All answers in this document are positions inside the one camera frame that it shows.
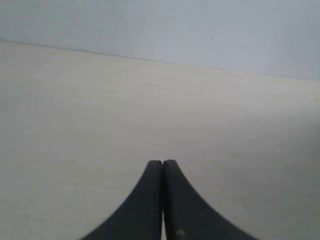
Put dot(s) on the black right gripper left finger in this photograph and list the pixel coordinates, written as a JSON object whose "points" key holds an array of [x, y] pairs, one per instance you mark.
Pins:
{"points": [[140, 216]]}

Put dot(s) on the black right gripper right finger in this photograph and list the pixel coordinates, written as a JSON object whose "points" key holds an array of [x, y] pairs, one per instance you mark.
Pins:
{"points": [[187, 216]]}

